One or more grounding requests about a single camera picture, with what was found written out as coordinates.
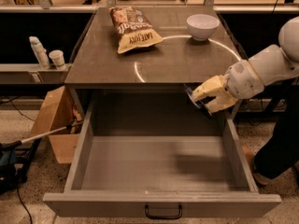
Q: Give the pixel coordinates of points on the person leg dark trousers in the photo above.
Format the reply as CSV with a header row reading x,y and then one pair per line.
x,y
281,152

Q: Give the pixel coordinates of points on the brown yellow chip bag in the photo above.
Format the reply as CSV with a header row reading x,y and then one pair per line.
x,y
133,29

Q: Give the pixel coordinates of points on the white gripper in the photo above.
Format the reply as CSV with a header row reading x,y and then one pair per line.
x,y
243,79

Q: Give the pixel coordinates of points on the grey counter cabinet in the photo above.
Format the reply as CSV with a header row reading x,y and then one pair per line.
x,y
177,61

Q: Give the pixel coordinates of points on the white spray bottle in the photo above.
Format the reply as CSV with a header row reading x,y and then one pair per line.
x,y
39,52

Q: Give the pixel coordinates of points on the dark blue rxbar chocolate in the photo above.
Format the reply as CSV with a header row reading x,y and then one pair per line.
x,y
199,104

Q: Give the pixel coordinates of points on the metal pole black grip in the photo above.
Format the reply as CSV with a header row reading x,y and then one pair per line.
x,y
37,137

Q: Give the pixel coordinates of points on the white ceramic bowl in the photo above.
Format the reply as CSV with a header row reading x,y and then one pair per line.
x,y
202,26

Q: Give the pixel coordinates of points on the open grey top drawer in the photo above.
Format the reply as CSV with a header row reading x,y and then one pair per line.
x,y
157,149

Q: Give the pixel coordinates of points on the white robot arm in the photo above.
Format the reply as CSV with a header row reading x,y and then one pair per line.
x,y
277,62

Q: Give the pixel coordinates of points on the dark teal machine on floor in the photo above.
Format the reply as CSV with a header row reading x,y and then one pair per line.
x,y
14,164

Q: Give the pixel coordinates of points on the white paper cup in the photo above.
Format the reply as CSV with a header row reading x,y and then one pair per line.
x,y
57,56

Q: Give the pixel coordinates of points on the black drawer handle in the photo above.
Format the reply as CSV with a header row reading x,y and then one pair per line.
x,y
163,213

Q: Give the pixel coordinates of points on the brown cardboard box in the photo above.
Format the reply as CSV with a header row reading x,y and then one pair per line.
x,y
58,110

